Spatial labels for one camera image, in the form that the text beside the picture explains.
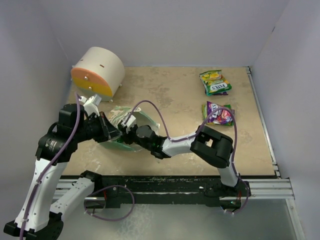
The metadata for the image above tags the green floral paper bag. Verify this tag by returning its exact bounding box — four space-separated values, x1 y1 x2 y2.
94 104 161 154

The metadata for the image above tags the purple berry Fox's candy bag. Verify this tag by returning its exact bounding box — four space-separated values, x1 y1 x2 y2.
205 100 236 126

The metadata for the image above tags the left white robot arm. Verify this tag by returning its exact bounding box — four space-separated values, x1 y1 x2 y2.
3 100 120 240

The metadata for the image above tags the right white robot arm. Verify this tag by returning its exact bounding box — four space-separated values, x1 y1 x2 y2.
118 123 250 196

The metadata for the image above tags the white cylinder orange rim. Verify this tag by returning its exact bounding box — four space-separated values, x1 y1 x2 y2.
70 46 125 102

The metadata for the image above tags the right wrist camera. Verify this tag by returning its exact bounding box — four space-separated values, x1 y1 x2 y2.
118 115 137 134

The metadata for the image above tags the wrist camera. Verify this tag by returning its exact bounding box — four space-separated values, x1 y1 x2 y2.
118 115 137 134
79 94 102 116

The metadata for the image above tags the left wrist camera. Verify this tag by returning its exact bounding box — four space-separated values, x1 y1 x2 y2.
79 94 102 116

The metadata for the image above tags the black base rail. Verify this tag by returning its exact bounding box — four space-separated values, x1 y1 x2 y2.
90 175 251 210

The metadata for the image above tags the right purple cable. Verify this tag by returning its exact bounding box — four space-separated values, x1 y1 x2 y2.
124 99 238 181

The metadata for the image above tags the purple cable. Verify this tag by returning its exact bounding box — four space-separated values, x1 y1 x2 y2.
124 99 238 181
19 90 82 240

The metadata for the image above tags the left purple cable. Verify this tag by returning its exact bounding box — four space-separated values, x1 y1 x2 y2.
19 90 82 240

